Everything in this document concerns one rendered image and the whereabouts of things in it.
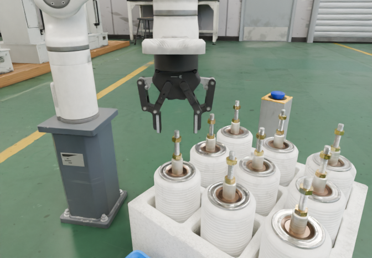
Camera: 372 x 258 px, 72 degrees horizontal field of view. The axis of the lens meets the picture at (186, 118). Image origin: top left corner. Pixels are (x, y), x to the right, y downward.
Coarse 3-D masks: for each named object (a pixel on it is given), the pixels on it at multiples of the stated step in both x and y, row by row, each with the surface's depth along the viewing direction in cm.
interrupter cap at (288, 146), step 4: (264, 140) 64; (268, 140) 64; (272, 140) 64; (284, 140) 64; (264, 144) 62; (268, 144) 62; (272, 144) 63; (284, 144) 63; (288, 144) 62; (292, 144) 62; (268, 148) 60; (272, 148) 60; (276, 148) 60; (280, 148) 61; (284, 148) 60; (288, 148) 60; (292, 148) 60; (276, 152) 59; (280, 152) 59; (284, 152) 59; (288, 152) 59
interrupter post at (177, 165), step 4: (172, 160) 51; (176, 160) 50; (180, 160) 50; (172, 164) 51; (176, 164) 50; (180, 164) 51; (172, 168) 51; (176, 168) 51; (180, 168) 51; (172, 172) 52; (176, 172) 51; (180, 172) 51
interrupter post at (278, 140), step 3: (276, 135) 61; (279, 135) 61; (282, 135) 61; (276, 138) 61; (279, 138) 60; (282, 138) 60; (273, 141) 62; (276, 141) 61; (279, 141) 61; (282, 141) 61; (273, 144) 62; (276, 144) 61; (279, 144) 61; (282, 144) 61; (279, 147) 61
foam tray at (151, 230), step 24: (144, 192) 57; (360, 192) 57; (144, 216) 51; (192, 216) 50; (264, 216) 50; (360, 216) 50; (144, 240) 54; (168, 240) 48; (192, 240) 45; (336, 240) 45
